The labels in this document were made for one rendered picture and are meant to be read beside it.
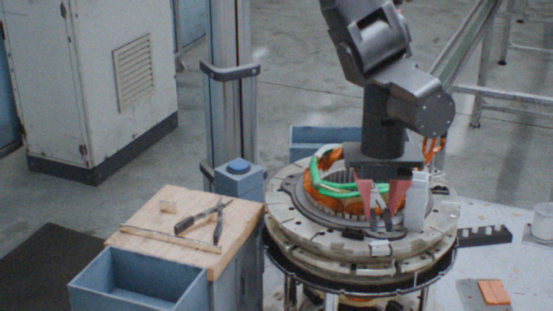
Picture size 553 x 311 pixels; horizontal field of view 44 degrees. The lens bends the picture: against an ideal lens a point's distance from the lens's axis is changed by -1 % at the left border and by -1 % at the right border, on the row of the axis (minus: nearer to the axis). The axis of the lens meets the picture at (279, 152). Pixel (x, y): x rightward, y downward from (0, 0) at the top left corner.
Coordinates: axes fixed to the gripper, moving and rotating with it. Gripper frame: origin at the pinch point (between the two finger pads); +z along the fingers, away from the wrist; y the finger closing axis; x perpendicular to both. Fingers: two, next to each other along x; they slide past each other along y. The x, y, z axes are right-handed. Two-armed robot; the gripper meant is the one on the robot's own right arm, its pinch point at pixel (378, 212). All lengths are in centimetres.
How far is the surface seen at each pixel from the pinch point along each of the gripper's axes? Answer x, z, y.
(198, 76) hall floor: 373, 93, -77
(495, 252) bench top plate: 49, 36, 34
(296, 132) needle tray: 53, 9, -11
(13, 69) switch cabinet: 229, 46, -145
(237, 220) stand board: 15.4, 9.9, -20.7
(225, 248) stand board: 7.7, 10.4, -21.9
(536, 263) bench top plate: 45, 37, 42
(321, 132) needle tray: 53, 9, -6
